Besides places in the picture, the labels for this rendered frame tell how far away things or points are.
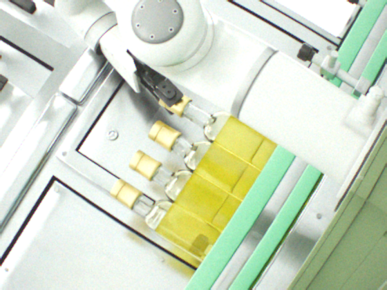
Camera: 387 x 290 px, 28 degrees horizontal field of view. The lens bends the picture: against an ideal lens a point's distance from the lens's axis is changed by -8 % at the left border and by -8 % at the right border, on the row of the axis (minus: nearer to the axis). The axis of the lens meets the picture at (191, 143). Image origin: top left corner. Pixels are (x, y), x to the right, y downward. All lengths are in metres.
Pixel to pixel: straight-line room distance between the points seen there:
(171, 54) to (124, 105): 0.66
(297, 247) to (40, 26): 0.76
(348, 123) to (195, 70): 0.19
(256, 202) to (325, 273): 0.39
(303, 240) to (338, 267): 0.36
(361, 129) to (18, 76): 0.90
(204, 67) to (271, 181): 0.31
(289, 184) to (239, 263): 0.14
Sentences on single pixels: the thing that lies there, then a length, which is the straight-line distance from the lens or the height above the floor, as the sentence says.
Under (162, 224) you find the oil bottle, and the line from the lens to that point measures 1.31.
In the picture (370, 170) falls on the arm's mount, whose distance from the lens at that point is 0.75.
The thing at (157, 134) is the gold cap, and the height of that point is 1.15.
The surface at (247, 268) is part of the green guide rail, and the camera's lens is 1.19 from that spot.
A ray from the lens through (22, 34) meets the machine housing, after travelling 1.64.
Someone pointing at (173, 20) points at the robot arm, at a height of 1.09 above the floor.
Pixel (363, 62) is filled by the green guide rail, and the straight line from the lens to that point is 1.39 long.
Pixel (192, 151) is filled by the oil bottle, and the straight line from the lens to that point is 1.34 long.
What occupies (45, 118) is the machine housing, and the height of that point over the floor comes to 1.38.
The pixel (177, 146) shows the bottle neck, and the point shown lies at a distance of 1.35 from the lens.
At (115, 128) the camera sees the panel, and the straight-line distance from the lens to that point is 1.51.
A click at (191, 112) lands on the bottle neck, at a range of 1.36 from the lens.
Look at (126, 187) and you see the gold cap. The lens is 1.34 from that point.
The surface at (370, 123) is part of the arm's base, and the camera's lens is 0.90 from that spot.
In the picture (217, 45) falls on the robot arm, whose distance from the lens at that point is 0.95.
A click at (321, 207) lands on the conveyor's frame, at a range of 1.19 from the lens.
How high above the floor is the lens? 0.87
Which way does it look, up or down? 10 degrees up
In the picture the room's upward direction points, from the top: 59 degrees counter-clockwise
